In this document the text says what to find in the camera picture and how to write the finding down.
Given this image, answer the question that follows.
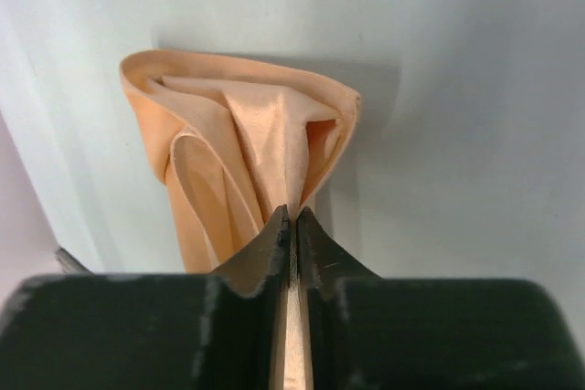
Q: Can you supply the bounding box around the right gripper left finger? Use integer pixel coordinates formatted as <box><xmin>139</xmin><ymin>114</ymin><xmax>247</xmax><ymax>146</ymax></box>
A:
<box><xmin>1</xmin><ymin>206</ymin><xmax>291</xmax><ymax>389</ymax></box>

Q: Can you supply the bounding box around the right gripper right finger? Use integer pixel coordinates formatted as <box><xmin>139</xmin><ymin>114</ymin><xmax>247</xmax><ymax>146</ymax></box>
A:
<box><xmin>296</xmin><ymin>209</ymin><xmax>578</xmax><ymax>389</ymax></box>

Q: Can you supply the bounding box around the peach satin napkin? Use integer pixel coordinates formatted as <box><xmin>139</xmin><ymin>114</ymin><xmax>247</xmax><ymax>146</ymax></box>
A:
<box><xmin>119</xmin><ymin>49</ymin><xmax>360</xmax><ymax>389</ymax></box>

